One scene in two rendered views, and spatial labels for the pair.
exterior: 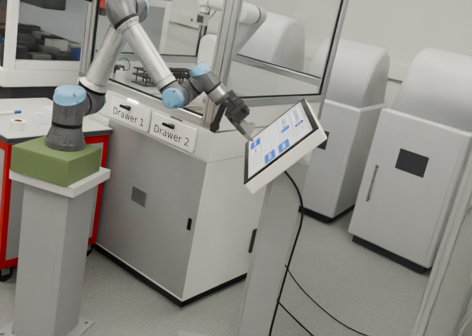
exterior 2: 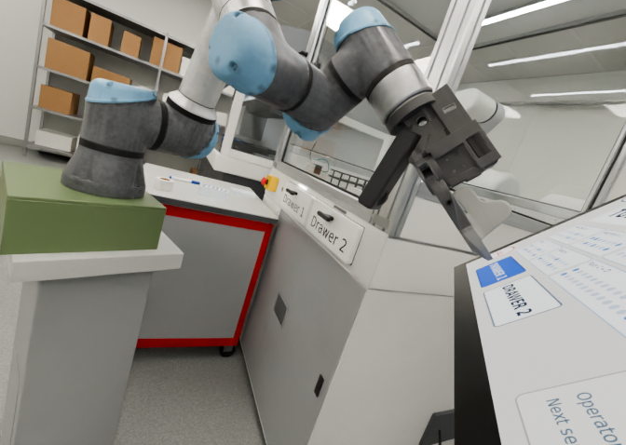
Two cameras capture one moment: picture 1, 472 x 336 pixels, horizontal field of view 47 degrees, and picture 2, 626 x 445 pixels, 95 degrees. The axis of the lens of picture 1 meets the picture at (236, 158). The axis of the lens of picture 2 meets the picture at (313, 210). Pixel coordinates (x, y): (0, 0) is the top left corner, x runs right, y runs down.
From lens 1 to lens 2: 1.77 m
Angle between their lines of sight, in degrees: 26
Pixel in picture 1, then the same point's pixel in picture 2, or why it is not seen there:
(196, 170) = (347, 297)
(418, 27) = not seen: outside the picture
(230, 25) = (459, 30)
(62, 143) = (72, 173)
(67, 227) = (40, 340)
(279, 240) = not seen: outside the picture
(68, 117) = (92, 126)
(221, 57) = not seen: hidden behind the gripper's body
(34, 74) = (246, 166)
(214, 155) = (383, 280)
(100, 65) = (195, 59)
